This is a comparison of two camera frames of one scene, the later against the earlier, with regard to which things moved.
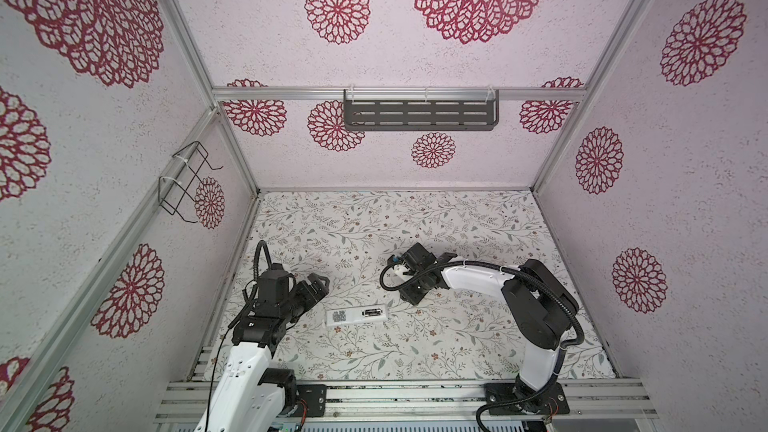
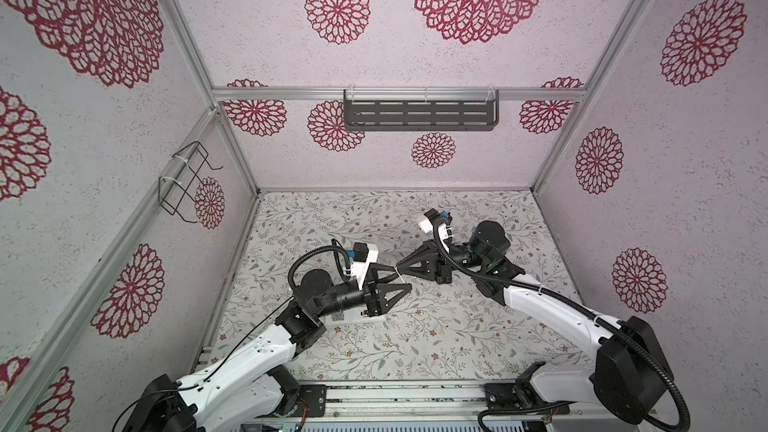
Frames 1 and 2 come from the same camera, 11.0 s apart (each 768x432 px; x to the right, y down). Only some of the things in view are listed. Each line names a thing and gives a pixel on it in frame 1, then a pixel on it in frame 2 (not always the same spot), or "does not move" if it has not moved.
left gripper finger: [318, 286] -> [386, 305]
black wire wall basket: [180, 181] does not move
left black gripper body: [299, 301] -> [370, 298]
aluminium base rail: [422, 401] does not move
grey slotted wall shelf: [421, 110] does not move
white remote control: [357, 314] does not move
